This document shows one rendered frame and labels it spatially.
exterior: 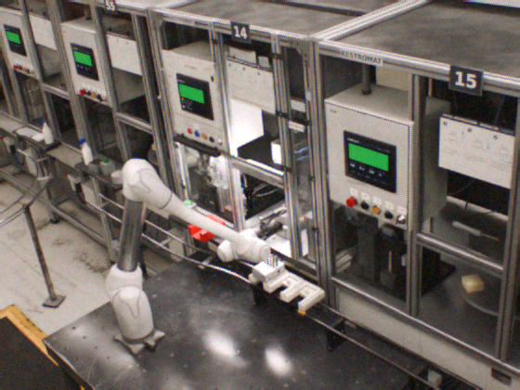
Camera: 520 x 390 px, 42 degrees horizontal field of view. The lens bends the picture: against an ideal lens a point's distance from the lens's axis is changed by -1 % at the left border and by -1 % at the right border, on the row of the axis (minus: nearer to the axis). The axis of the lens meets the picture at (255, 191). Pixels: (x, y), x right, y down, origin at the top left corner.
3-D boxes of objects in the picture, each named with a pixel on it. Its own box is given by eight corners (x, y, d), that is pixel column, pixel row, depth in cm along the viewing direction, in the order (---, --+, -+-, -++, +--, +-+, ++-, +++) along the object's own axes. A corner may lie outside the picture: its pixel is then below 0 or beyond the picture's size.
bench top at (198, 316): (43, 345, 339) (41, 339, 337) (206, 252, 398) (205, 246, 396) (245, 536, 238) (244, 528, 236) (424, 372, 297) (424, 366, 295)
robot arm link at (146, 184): (175, 192, 304) (167, 180, 315) (145, 171, 294) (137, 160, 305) (157, 214, 305) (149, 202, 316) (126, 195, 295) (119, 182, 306)
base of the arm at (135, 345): (139, 359, 317) (136, 350, 314) (113, 338, 332) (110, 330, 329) (170, 340, 327) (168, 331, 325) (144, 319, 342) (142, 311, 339)
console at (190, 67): (171, 134, 368) (157, 51, 346) (212, 116, 384) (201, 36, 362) (221, 154, 340) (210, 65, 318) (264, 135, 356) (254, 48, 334)
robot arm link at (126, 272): (110, 316, 331) (99, 292, 349) (142, 314, 338) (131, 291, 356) (129, 168, 304) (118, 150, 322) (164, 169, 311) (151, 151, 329)
